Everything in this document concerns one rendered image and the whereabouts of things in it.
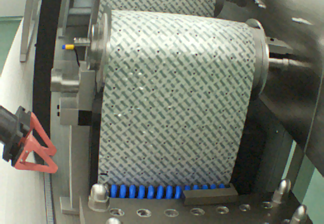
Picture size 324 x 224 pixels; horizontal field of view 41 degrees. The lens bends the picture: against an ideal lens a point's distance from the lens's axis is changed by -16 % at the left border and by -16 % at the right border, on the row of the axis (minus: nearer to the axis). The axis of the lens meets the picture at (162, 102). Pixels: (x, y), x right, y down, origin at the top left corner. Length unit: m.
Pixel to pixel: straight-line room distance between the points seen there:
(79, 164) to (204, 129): 0.24
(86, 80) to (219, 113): 0.22
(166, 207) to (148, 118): 0.15
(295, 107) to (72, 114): 0.39
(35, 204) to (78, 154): 0.18
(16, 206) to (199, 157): 0.40
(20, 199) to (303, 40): 0.65
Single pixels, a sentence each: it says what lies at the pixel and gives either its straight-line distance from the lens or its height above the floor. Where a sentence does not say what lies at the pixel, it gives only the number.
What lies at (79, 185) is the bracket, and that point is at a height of 0.97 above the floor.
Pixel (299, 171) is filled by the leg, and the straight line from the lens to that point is 1.13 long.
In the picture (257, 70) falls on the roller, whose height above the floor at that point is 1.25.
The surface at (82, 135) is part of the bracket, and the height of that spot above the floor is 1.08.
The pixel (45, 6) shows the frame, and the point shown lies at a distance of 1.04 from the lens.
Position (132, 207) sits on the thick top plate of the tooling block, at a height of 1.03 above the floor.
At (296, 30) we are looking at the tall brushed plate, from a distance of 0.85.
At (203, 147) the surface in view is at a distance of 0.82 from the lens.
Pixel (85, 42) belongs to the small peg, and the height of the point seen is 1.26.
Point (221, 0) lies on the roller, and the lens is 1.01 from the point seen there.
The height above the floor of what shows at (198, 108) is 1.18.
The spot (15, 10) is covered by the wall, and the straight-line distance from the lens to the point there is 6.42.
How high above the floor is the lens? 1.48
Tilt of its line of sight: 22 degrees down
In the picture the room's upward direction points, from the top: 8 degrees clockwise
